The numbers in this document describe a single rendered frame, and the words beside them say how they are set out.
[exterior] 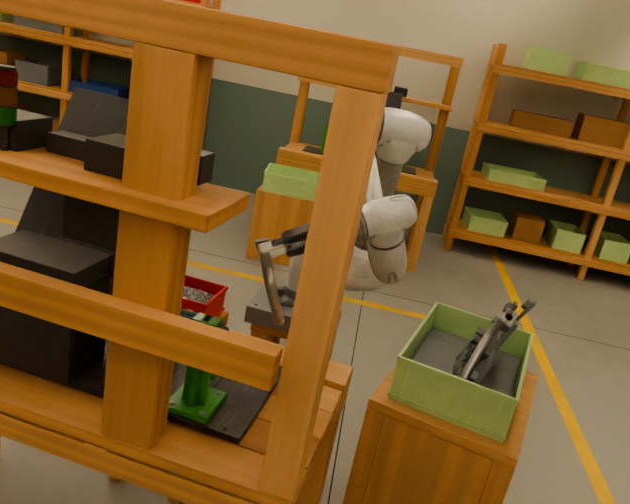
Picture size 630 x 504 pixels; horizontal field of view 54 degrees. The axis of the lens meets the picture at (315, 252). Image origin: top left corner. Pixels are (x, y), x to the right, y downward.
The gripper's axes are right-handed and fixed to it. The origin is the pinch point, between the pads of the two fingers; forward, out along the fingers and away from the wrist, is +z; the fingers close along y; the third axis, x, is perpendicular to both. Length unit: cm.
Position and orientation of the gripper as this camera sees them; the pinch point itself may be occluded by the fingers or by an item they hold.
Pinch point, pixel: (272, 248)
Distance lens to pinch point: 169.0
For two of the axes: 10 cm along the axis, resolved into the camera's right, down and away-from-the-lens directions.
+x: 2.8, 8.2, -5.0
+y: -0.8, -5.1, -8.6
